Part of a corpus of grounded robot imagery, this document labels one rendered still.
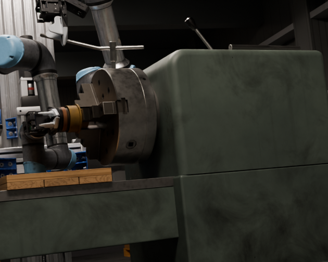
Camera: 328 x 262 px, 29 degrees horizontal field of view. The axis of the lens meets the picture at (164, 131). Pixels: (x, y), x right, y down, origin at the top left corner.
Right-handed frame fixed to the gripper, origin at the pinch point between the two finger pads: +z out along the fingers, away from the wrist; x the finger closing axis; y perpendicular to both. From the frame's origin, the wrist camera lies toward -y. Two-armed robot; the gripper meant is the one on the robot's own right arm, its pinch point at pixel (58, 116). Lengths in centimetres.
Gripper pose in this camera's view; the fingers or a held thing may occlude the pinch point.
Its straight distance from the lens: 198.2
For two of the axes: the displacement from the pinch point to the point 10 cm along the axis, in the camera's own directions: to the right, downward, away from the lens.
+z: 3.9, -1.5, -9.1
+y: -9.1, 0.5, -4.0
